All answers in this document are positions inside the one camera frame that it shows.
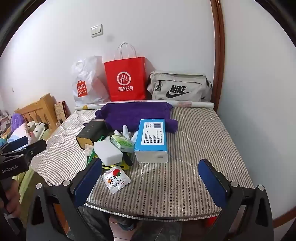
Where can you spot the white plush toy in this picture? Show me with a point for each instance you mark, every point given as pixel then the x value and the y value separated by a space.
pixel 37 131

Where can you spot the red paper bag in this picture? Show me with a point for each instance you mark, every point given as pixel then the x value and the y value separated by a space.
pixel 124 69

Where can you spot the white plastic shopping bag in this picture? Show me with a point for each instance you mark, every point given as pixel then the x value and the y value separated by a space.
pixel 90 76

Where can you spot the black box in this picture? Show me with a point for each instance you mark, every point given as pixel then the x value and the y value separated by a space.
pixel 90 132

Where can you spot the green tissue packet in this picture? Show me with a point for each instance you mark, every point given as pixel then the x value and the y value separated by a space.
pixel 121 142

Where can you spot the green foil packet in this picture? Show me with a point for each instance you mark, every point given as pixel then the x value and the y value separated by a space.
pixel 91 154

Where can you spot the grey waist bag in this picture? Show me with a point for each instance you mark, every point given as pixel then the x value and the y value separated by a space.
pixel 175 81

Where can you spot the white sponge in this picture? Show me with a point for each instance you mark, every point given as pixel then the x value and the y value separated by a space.
pixel 106 151

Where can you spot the purple plush toy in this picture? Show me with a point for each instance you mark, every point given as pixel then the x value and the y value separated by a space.
pixel 17 120

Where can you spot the rolled printed paper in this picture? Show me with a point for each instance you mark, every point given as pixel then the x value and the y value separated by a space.
pixel 198 104

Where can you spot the strawberry print packet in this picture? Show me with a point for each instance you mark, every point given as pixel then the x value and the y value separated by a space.
pixel 115 179

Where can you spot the striped mattress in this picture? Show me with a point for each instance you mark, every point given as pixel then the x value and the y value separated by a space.
pixel 185 162

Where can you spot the purple towel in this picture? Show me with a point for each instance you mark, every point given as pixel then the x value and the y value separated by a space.
pixel 129 113

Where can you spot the patterned brown box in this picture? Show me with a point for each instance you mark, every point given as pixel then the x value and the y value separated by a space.
pixel 60 111

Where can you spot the wooden headboard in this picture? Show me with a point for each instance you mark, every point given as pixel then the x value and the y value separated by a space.
pixel 44 104

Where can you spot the white light switch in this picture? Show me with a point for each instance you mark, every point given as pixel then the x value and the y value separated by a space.
pixel 96 30

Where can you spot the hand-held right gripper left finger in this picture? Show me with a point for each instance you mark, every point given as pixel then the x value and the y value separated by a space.
pixel 89 180

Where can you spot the person's left hand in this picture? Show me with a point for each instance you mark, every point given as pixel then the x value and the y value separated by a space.
pixel 12 197

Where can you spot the brown door frame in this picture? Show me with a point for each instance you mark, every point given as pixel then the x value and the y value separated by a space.
pixel 218 46

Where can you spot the light green bedsheet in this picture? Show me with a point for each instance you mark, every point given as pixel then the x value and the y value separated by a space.
pixel 25 185

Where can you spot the blue tissue pack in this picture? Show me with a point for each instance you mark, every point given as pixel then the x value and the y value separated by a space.
pixel 150 139

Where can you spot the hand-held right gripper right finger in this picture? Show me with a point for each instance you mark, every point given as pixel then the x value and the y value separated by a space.
pixel 210 183

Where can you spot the white glove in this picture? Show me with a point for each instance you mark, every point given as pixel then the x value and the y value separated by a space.
pixel 126 131

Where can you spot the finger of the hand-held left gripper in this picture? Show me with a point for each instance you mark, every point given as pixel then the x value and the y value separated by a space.
pixel 34 148
pixel 18 141

